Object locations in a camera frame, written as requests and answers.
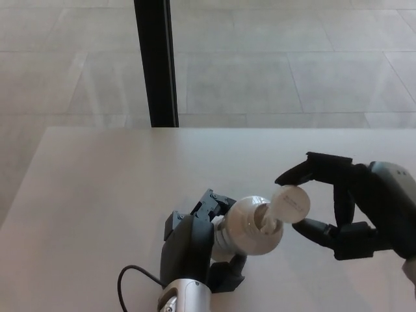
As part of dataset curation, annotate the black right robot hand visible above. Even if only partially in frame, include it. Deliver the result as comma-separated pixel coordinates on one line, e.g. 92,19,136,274
274,151,416,261

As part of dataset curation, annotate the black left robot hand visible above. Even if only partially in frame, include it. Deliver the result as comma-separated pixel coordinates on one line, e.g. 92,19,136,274
160,187,248,294

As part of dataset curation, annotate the white plastic bottle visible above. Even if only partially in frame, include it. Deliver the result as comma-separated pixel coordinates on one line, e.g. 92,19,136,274
213,194,285,263

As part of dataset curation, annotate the white round bottle cap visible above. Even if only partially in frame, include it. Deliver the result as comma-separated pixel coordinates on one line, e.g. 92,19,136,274
270,185,311,226

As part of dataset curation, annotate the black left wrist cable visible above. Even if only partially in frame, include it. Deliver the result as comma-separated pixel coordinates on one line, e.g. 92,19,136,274
117,265,167,312

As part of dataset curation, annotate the black vertical window post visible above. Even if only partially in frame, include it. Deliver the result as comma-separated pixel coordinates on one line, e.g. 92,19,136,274
133,0,180,128

